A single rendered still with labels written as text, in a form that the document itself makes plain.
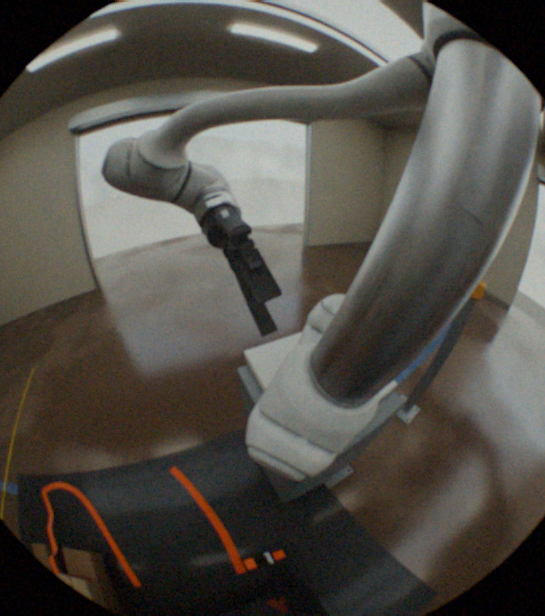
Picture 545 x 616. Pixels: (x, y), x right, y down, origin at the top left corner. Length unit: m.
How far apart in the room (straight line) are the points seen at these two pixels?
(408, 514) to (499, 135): 1.54
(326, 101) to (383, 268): 0.26
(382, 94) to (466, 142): 0.22
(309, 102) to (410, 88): 0.15
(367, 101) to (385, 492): 1.58
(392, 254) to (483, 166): 0.09
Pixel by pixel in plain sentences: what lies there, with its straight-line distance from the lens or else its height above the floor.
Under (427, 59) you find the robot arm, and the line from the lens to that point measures 0.39.
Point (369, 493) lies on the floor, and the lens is 1.43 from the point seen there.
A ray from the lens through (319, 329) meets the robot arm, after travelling 0.41.
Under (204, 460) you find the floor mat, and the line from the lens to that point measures 1.40.
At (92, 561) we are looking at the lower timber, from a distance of 1.61.
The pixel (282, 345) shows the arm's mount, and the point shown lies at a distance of 0.70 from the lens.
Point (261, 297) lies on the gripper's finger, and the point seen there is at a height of 1.20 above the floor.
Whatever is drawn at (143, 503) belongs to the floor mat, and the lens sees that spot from 1.49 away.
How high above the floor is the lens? 1.31
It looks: 32 degrees down
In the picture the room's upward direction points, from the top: straight up
